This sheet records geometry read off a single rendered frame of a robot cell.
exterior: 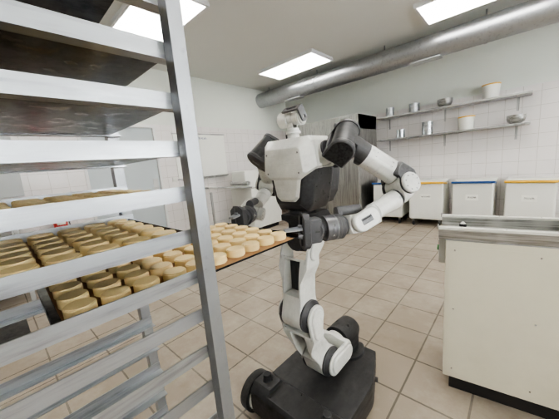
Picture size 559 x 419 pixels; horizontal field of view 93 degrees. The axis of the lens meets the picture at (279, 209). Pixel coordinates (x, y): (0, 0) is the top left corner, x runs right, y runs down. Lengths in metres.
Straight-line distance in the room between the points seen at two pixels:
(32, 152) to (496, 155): 5.55
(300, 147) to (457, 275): 1.02
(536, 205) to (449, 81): 2.39
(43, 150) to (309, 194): 0.82
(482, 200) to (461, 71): 2.19
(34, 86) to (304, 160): 0.77
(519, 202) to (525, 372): 3.44
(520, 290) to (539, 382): 0.44
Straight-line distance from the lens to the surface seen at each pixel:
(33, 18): 0.56
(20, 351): 0.56
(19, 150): 0.51
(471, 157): 5.63
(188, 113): 0.56
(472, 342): 1.76
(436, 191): 5.08
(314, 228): 0.88
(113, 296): 0.60
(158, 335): 0.62
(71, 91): 0.54
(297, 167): 1.03
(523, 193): 4.98
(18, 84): 0.53
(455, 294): 1.64
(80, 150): 0.52
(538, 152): 5.60
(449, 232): 1.54
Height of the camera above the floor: 1.28
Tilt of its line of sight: 10 degrees down
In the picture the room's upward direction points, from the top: 5 degrees counter-clockwise
